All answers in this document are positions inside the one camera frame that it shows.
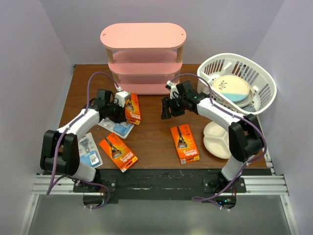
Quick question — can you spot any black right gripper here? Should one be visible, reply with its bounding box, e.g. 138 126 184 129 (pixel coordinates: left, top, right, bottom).
161 94 187 119

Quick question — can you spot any orange razor box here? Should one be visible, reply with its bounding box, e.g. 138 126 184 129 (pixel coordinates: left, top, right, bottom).
125 94 141 125
170 124 200 165
99 133 138 172

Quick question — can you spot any blue razor blister pack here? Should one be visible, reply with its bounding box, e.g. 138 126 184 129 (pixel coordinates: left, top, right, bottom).
98 118 134 139
78 133 103 168

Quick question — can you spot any pink three-tier wooden shelf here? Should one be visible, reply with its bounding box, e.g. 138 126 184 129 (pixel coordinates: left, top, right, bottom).
100 23 186 95

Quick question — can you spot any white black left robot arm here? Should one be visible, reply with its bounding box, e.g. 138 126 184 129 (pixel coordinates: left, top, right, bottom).
40 89 131 194

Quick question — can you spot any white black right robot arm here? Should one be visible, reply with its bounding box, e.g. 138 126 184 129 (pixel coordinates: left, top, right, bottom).
161 81 267 192

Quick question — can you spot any cream divided plate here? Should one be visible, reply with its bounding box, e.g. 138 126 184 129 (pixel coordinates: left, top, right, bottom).
203 122 231 160

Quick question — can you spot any cream and blue floral plate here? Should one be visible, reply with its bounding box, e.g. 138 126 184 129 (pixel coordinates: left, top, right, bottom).
212 75 250 102

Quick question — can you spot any white plastic laundry basket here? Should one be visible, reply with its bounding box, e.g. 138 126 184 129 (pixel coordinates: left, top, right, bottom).
197 53 277 115

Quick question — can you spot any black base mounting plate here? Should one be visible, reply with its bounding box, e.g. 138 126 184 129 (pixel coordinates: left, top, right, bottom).
73 168 272 209

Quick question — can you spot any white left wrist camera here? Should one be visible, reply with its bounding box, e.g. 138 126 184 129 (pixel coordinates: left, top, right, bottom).
113 91 131 108

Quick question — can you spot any aluminium frame rail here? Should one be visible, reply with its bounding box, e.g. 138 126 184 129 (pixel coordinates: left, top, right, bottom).
20 114 298 235

